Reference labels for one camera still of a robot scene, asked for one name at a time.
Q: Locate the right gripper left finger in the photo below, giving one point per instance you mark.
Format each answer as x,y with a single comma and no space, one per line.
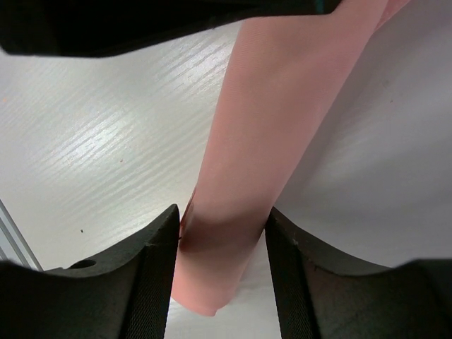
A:
121,292

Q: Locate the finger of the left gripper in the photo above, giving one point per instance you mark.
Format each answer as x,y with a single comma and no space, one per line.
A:
107,28

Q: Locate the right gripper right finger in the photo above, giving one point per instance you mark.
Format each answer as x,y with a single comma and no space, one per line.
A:
323,292

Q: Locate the pink cloth napkin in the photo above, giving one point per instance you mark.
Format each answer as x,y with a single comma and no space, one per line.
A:
283,76

